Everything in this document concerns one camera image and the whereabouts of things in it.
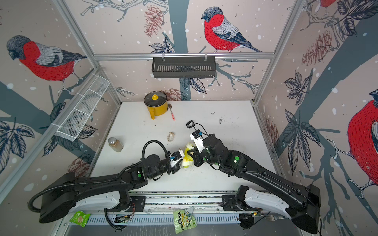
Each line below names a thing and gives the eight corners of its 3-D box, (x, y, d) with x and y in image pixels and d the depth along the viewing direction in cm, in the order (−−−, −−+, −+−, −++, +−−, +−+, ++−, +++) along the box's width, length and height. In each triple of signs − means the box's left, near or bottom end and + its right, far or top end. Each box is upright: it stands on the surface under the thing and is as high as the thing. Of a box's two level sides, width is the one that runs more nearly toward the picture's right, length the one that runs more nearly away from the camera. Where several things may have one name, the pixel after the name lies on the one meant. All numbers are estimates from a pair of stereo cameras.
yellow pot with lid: (145, 120, 112) (140, 108, 101) (150, 103, 124) (146, 90, 114) (166, 120, 112) (163, 108, 101) (168, 103, 124) (166, 90, 114)
